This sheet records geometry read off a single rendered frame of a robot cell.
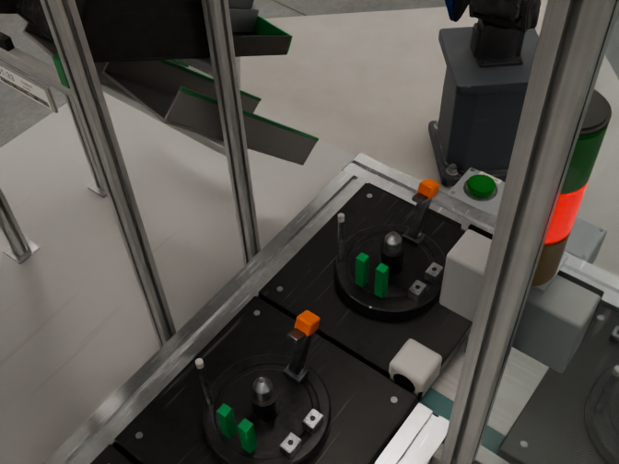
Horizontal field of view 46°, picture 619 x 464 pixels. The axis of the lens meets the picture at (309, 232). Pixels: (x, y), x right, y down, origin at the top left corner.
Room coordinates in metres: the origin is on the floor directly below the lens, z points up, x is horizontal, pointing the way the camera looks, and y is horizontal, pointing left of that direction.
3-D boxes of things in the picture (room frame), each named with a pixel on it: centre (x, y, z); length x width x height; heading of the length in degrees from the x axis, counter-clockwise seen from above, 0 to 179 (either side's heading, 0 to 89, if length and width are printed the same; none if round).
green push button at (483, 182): (0.73, -0.25, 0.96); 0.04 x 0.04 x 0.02
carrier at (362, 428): (0.38, 0.06, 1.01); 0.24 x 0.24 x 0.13; 50
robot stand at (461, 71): (0.91, -0.29, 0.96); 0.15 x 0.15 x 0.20; 1
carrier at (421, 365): (0.57, -0.10, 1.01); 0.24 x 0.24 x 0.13; 50
